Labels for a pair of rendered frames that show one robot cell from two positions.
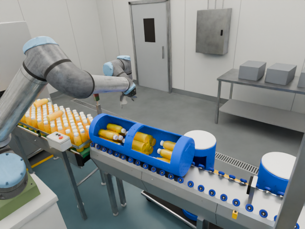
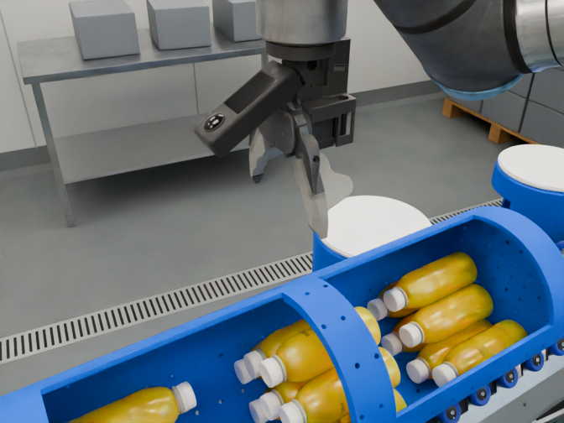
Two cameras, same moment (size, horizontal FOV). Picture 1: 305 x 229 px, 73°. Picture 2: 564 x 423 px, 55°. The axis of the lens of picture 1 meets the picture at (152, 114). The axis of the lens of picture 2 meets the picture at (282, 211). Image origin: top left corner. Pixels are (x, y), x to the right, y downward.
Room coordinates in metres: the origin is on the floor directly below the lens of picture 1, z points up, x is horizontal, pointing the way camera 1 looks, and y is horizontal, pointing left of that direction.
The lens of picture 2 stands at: (1.21, 0.69, 1.75)
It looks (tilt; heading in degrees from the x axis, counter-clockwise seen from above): 32 degrees down; 294
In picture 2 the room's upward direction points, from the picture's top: straight up
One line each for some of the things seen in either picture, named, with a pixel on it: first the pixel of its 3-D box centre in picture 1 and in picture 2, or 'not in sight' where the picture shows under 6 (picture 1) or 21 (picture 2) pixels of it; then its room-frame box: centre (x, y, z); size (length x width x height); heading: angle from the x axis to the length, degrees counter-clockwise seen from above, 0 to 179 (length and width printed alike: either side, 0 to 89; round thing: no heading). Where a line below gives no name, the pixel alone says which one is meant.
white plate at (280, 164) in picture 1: (283, 165); (549, 166); (1.07, -0.88, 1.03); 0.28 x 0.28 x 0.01
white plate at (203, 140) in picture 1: (199, 139); (373, 227); (1.44, -0.38, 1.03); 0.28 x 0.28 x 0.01
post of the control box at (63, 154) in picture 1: (74, 186); not in sight; (1.54, 0.85, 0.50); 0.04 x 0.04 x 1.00; 55
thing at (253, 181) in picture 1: (251, 190); not in sight; (0.90, -0.58, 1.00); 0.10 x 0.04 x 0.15; 145
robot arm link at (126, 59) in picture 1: (124, 64); not in sight; (1.42, 0.17, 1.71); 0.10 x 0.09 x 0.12; 145
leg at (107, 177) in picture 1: (111, 194); not in sight; (1.57, 0.50, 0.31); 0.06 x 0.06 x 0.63; 55
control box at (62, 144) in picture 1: (59, 141); not in sight; (1.54, 0.85, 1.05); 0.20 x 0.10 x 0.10; 55
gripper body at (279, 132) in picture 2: (128, 87); (305, 94); (1.42, 0.16, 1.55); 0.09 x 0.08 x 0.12; 56
